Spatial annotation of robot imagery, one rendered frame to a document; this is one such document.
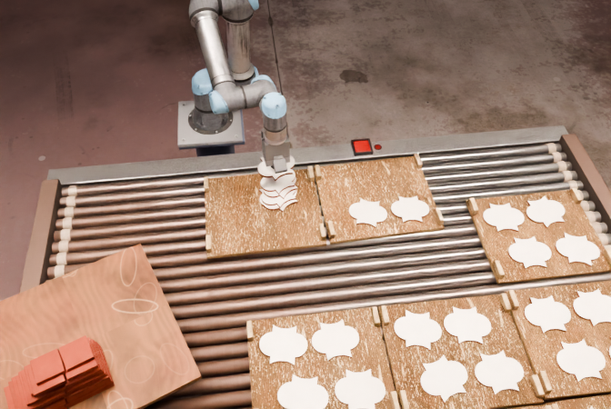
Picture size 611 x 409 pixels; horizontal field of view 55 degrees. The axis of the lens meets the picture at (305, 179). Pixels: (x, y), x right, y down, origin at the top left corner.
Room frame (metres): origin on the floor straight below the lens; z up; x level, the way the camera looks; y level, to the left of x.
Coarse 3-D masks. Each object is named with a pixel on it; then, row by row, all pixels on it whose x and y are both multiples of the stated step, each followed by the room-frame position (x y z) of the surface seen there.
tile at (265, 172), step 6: (264, 162) 1.39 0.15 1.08; (294, 162) 1.39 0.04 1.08; (258, 168) 1.36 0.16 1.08; (264, 168) 1.36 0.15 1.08; (270, 168) 1.36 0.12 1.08; (288, 168) 1.36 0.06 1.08; (264, 174) 1.33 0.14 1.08; (270, 174) 1.33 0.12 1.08; (276, 174) 1.34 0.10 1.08; (282, 174) 1.34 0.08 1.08; (288, 174) 1.34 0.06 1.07
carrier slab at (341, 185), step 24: (336, 168) 1.49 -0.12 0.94; (360, 168) 1.50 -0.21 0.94; (384, 168) 1.50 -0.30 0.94; (408, 168) 1.50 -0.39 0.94; (336, 192) 1.38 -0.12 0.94; (360, 192) 1.38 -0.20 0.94; (384, 192) 1.38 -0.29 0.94; (408, 192) 1.38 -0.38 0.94; (336, 216) 1.26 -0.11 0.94; (432, 216) 1.27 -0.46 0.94; (336, 240) 1.16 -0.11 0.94; (360, 240) 1.17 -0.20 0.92
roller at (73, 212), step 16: (432, 176) 1.48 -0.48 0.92; (448, 176) 1.48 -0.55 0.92; (464, 176) 1.48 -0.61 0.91; (480, 176) 1.49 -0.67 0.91; (496, 176) 1.50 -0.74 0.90; (64, 208) 1.29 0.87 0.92; (80, 208) 1.29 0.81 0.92; (96, 208) 1.29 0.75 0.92; (112, 208) 1.29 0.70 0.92; (128, 208) 1.30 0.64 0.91; (144, 208) 1.30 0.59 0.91; (160, 208) 1.31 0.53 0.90
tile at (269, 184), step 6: (294, 174) 1.42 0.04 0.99; (264, 180) 1.38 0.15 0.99; (270, 180) 1.38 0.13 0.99; (276, 180) 1.38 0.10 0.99; (282, 180) 1.38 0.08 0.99; (288, 180) 1.38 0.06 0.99; (264, 186) 1.35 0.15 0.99; (270, 186) 1.35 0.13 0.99; (276, 186) 1.35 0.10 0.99; (282, 186) 1.35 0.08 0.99; (288, 186) 1.36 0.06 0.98; (294, 186) 1.36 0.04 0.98; (276, 192) 1.33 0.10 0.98
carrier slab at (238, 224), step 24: (216, 192) 1.36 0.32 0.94; (240, 192) 1.37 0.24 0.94; (312, 192) 1.37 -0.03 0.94; (216, 216) 1.25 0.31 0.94; (240, 216) 1.25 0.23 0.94; (264, 216) 1.26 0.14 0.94; (288, 216) 1.26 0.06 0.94; (312, 216) 1.26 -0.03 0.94; (216, 240) 1.15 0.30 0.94; (240, 240) 1.15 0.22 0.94; (264, 240) 1.15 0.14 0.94; (288, 240) 1.16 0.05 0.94; (312, 240) 1.16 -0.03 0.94
